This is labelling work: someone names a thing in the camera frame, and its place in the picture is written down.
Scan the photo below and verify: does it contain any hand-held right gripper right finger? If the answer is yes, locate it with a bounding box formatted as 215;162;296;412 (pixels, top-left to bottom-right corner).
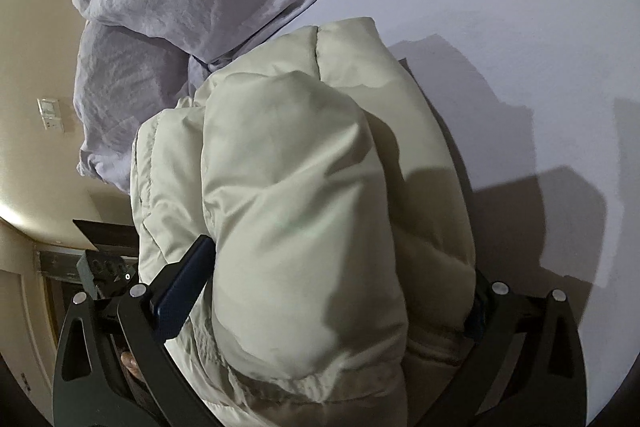
410;269;587;427

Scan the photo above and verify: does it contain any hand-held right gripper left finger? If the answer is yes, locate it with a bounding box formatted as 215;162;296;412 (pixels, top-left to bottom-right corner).
52;235;217;427

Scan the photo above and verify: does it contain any cream puffer jacket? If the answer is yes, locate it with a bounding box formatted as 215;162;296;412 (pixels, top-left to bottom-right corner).
129;17;477;427

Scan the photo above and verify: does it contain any bed with lavender sheet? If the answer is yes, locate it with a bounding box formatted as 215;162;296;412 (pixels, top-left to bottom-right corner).
300;0;640;427

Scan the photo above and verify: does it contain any white wall switch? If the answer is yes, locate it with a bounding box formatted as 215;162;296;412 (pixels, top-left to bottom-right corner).
37;97;65;134

